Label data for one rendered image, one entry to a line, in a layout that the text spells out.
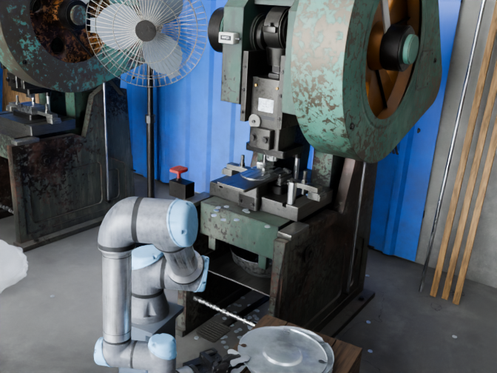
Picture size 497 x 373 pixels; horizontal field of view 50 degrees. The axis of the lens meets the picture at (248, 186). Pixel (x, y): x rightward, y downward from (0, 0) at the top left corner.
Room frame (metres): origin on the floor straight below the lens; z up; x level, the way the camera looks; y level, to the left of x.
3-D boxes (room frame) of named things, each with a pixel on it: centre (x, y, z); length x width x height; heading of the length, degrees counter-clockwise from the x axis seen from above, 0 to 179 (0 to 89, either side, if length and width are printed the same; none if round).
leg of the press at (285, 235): (2.15, -0.40, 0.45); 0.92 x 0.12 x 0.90; 146
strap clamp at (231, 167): (2.28, 0.04, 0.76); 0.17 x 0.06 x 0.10; 56
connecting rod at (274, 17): (2.19, -0.10, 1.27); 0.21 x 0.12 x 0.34; 146
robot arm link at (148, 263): (1.55, 0.31, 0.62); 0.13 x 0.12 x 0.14; 86
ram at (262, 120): (2.16, -0.08, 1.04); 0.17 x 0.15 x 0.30; 146
